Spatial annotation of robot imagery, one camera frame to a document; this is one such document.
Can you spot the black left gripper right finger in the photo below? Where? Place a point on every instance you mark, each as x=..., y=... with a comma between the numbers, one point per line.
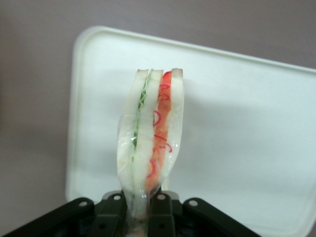
x=160, y=217

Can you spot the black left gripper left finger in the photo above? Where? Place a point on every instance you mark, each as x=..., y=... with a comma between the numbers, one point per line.
x=106, y=219

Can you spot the plastic-wrapped triangle sandwich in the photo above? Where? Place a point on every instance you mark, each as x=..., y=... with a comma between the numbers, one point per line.
x=148, y=138

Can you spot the white rectangular plastic tray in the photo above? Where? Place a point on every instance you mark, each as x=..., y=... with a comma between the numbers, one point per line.
x=234, y=123

